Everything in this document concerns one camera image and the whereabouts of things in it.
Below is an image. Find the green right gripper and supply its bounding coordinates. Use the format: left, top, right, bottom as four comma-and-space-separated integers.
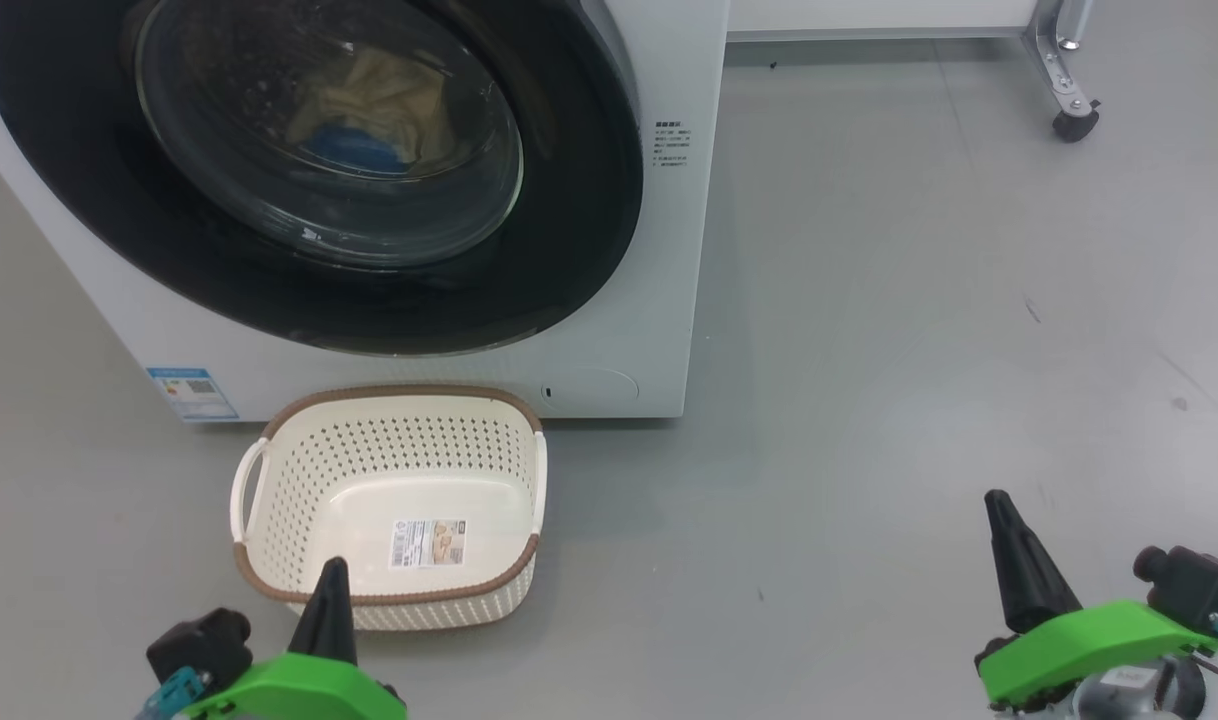
974, 489, 1218, 713

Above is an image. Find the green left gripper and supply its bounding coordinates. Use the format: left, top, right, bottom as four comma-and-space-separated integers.
182, 558, 408, 720

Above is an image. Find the washing machine door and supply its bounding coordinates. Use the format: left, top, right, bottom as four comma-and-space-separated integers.
0, 0, 645, 358

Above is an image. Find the white front-load washing machine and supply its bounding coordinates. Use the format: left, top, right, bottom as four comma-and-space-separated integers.
0, 0, 732, 426

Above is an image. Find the paper label inside basket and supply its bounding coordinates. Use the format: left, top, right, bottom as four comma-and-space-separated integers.
389, 518, 469, 571

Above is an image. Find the cream perforated laundry basket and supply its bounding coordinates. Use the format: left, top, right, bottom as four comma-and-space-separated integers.
230, 385, 549, 633

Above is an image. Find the blue energy label sticker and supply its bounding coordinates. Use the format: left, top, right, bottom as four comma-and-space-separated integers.
147, 367, 240, 423

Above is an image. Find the metal stand leg with caster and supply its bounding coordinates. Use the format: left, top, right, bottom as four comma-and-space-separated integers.
1029, 0, 1103, 143

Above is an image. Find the white partition panel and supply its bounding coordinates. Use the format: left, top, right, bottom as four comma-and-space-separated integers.
726, 0, 1040, 41

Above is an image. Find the teal left camera connector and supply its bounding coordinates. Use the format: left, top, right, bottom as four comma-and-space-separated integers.
134, 667, 213, 720

